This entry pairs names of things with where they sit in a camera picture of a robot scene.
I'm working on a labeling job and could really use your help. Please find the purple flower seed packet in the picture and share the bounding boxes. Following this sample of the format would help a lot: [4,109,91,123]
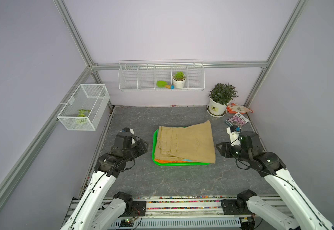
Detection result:
[225,113,249,128]

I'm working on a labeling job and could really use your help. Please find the large potted green plant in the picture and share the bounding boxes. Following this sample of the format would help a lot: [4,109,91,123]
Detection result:
[207,83,238,117]

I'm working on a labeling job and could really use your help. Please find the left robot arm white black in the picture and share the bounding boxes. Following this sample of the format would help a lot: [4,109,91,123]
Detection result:
[62,128,148,230]

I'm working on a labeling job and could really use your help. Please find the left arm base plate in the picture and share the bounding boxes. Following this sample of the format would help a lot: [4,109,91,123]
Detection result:
[122,200,146,217]

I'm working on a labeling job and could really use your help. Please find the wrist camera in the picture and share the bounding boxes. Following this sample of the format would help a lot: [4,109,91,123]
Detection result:
[227,126,241,146]
[122,127,135,145]

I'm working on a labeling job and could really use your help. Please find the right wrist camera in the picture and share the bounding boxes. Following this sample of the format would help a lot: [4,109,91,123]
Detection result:
[227,126,241,146]

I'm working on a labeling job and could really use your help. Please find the green toy in shelf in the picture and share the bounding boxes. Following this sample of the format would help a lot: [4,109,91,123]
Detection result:
[156,80,174,90]

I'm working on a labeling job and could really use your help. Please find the small potted succulent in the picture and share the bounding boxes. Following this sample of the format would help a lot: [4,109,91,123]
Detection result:
[172,71,187,89]

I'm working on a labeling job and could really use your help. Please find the aluminium rail frame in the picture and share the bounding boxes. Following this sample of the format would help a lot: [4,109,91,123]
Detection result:
[60,195,300,230]

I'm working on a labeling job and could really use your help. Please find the green item in side basket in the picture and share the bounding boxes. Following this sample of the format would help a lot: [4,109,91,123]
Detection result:
[76,109,91,125]

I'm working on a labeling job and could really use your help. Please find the white wire wall shelf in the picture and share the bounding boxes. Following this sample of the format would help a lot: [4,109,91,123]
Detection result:
[118,61,205,91]

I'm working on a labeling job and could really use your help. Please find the orange white work gloves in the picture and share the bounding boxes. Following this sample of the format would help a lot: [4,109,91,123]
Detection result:
[227,103,253,115]

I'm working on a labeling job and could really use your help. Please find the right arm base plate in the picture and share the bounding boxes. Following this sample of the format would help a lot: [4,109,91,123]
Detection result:
[221,199,252,215]

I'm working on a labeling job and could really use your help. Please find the khaki pants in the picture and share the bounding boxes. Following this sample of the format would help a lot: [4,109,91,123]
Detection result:
[155,120,216,164]

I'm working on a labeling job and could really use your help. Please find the white wire side basket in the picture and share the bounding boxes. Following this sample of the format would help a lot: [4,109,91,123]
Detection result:
[57,84,110,131]

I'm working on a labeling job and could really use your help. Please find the orange pants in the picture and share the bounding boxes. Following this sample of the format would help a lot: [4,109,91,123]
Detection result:
[154,159,188,164]

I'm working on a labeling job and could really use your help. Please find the green plastic basket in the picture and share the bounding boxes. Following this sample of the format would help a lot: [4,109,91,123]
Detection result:
[152,129,209,166]

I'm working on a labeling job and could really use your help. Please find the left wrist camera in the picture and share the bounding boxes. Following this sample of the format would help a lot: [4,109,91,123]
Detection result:
[122,127,135,145]

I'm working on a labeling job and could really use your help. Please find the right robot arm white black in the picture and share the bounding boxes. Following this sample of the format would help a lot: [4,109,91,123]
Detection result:
[216,126,334,230]

